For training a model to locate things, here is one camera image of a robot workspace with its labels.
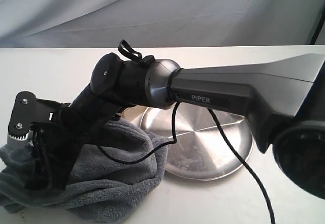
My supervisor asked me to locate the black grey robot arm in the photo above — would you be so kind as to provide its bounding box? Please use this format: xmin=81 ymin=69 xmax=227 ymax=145
xmin=26 ymin=53 xmax=324 ymax=198

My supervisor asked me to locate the thin black camera cable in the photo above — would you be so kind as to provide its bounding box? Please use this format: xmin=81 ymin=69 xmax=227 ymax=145
xmin=97 ymin=102 xmax=180 ymax=165

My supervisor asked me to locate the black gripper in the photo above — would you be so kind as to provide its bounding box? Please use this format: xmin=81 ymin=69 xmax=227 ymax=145
xmin=24 ymin=105 xmax=107 ymax=191

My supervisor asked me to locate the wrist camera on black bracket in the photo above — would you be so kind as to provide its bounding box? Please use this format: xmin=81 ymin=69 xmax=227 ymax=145
xmin=7 ymin=91 xmax=61 ymax=148

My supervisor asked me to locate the grey backdrop cloth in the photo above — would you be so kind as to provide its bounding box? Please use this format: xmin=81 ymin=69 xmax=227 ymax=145
xmin=1 ymin=0 xmax=324 ymax=48

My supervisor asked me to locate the grey fleece towel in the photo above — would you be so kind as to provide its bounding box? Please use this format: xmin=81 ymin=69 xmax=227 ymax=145
xmin=1 ymin=119 xmax=168 ymax=223

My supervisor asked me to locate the round stainless steel plate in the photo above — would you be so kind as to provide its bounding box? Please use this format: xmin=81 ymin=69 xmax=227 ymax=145
xmin=138 ymin=107 xmax=254 ymax=182

